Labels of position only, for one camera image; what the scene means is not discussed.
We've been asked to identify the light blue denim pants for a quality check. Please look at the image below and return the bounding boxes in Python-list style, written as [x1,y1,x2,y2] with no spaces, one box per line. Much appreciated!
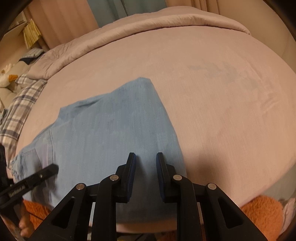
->
[10,78,186,223]

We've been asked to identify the person's left hand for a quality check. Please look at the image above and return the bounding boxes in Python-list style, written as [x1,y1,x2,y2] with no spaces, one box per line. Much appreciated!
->
[18,203,35,238]

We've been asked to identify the orange fuzzy garment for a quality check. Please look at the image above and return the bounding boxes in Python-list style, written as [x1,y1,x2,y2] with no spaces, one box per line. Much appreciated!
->
[23,195,283,240]

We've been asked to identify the plaid grey white pillow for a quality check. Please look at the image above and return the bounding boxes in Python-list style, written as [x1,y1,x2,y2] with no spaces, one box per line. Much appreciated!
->
[1,74,47,163]

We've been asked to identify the white duck plush toy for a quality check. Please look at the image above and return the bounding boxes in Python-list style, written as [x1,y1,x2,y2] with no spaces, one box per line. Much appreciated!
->
[0,64,18,88]

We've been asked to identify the pink bed sheet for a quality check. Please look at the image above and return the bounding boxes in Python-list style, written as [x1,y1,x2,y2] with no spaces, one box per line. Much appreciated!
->
[5,25,296,233]

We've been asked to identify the folded blue striped cloth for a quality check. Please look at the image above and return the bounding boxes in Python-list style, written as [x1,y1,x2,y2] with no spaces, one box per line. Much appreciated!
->
[19,48,45,65]

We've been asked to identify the yellow hanging fabric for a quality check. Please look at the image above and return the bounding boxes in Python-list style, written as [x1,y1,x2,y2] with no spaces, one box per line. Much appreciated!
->
[23,19,42,49]

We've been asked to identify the pink curtain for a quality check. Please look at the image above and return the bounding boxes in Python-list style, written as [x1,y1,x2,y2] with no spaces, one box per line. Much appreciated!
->
[24,0,219,49]

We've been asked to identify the pink quilted comforter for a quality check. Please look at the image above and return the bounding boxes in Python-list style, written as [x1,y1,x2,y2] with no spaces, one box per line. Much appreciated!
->
[28,6,250,80]

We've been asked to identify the teal curtain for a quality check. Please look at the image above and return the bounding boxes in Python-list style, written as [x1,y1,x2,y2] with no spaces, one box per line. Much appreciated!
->
[88,0,167,27]

